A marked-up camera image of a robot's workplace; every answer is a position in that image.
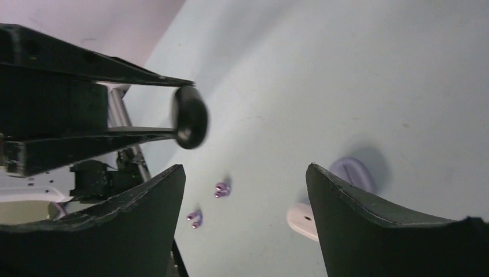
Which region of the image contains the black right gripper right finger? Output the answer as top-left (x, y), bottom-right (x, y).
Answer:
top-left (306, 163), bottom-right (488, 276)

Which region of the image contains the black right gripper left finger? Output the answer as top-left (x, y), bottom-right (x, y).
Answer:
top-left (1, 164), bottom-right (186, 276)

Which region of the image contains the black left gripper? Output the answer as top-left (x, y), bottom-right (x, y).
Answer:
top-left (1, 23), bottom-right (194, 178)

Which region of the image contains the white earbud charging case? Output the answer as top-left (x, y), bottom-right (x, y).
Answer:
top-left (286, 203), bottom-right (319, 242)

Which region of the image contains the black earbud charging case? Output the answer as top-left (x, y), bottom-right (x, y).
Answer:
top-left (171, 86), bottom-right (209, 149)

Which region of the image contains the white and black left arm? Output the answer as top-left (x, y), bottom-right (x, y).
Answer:
top-left (1, 23), bottom-right (208, 202)

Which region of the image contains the purple earbud charging case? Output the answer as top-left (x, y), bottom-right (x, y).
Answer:
top-left (329, 157), bottom-right (377, 194)

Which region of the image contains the purple earbud near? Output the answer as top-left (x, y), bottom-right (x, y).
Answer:
top-left (186, 210), bottom-right (203, 229)

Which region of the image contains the purple earbud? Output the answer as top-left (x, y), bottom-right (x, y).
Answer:
top-left (186, 210), bottom-right (203, 229)
top-left (214, 182), bottom-right (231, 198)

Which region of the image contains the purple earbud far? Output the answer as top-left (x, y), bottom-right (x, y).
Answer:
top-left (214, 182), bottom-right (231, 198)

